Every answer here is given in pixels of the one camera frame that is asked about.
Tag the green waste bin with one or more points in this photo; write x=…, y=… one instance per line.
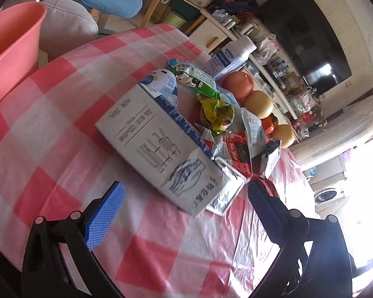
x=174, y=19

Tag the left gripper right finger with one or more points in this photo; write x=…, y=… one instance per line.
x=313, y=260

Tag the red apple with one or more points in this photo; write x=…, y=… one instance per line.
x=239, y=83

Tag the grey round pouf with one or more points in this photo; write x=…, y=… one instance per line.
x=66, y=26

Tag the green white snack wrapper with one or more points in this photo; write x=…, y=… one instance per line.
x=191, y=76

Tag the white folded packet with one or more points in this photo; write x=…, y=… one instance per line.
x=270, y=157

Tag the red white checkered tablecloth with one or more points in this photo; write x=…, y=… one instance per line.
x=53, y=161

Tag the orange tangerine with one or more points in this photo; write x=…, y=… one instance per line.
x=269, y=124

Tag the black flat television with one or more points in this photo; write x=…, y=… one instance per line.
x=305, y=34

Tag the yellow crumpled wrapper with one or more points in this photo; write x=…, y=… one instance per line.
x=215, y=114

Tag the white blue pouch bag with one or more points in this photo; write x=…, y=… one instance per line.
x=254, y=133

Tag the yellow pear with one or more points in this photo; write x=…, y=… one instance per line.
x=284, y=133
x=258, y=103

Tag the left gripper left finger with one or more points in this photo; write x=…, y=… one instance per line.
x=59, y=259

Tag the white blue milk carton box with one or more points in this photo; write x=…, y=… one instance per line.
x=158, y=142

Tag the clear plastic bag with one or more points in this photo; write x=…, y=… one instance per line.
x=267, y=47

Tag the pink plastic trash bin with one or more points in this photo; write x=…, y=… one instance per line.
x=20, y=27

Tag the red black snack wrapper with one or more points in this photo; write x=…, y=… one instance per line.
x=238, y=152

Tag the small white yogurt bottle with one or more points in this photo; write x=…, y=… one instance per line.
x=161, y=82

